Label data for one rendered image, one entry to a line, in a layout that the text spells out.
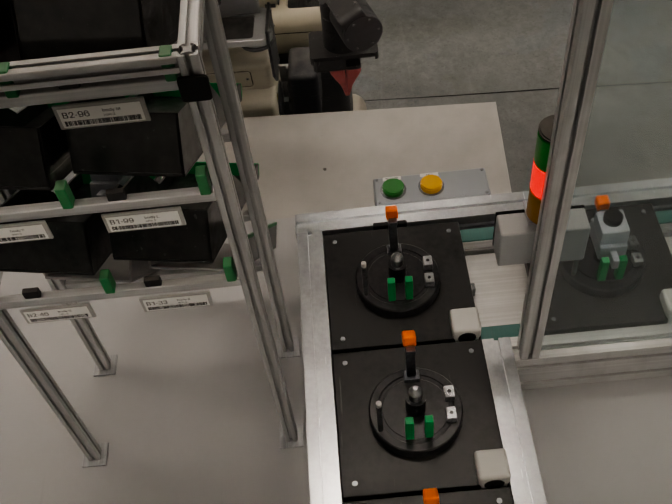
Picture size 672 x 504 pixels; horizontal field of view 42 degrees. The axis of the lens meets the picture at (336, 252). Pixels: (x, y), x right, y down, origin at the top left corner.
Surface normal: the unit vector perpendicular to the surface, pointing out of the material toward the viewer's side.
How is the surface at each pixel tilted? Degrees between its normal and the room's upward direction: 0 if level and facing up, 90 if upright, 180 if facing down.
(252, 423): 0
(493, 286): 0
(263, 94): 8
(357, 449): 0
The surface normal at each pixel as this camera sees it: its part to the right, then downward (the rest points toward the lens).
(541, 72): -0.08, -0.61
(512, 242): 0.07, 0.79
